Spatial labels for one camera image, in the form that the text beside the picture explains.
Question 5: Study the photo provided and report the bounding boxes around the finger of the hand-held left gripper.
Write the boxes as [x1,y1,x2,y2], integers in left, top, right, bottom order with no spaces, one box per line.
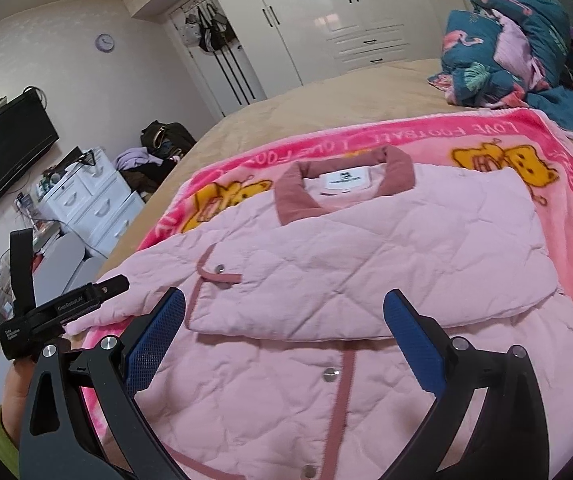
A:
[91,274,131,307]

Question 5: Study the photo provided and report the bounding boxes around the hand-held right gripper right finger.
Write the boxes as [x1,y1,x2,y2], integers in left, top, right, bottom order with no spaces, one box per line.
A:
[383,289,550,480]

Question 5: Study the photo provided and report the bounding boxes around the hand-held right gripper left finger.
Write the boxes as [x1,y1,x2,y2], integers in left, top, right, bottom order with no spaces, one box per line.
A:
[19,287,187,480]

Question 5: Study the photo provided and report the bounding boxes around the pink quilted jacket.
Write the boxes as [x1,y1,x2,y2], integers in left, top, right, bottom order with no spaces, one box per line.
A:
[64,145,573,480]

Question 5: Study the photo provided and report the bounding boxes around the lavender clothes pile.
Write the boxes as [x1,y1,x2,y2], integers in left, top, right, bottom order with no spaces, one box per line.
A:
[115,147,161,172]

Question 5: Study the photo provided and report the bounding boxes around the person's left hand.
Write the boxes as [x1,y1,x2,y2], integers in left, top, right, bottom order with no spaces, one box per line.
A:
[0,360,34,443]

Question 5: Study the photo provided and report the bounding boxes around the white chair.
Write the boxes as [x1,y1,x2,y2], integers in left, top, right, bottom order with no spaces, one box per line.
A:
[33,232,98,307]

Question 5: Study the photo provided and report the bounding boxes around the white drawer dresser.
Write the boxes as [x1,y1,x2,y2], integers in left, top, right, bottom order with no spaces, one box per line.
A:
[34,147,147,259]

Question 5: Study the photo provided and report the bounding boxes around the dark brown bag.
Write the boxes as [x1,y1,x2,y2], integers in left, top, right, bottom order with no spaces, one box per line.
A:
[140,120,197,159]

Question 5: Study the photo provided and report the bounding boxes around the pink printed bear blanket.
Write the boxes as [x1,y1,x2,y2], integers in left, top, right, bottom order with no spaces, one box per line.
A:
[79,107,573,461]

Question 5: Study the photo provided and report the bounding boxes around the white door black stripes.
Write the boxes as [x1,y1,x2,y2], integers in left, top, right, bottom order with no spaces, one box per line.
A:
[164,0,268,122]

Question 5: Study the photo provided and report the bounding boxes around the beige bed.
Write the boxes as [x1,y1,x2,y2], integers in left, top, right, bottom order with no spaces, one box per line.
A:
[94,57,573,281]

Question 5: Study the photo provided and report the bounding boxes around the white hanging bag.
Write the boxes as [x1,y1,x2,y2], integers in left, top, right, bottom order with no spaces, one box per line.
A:
[184,11,203,47]

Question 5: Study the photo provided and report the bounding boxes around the black hanging bag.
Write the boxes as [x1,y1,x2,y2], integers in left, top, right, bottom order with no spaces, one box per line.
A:
[198,4,231,54]

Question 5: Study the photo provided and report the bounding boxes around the teal flamingo print quilt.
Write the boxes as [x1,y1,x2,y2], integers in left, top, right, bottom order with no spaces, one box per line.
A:
[426,0,573,148]

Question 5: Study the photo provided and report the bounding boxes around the white wardrobe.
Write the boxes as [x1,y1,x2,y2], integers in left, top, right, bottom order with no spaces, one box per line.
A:
[119,0,472,92]

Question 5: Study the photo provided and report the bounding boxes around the black frame stand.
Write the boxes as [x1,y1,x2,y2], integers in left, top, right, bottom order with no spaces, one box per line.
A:
[56,146,96,172]

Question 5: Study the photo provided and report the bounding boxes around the black wall television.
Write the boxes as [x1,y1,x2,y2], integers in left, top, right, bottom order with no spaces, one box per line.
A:
[0,94,60,212]

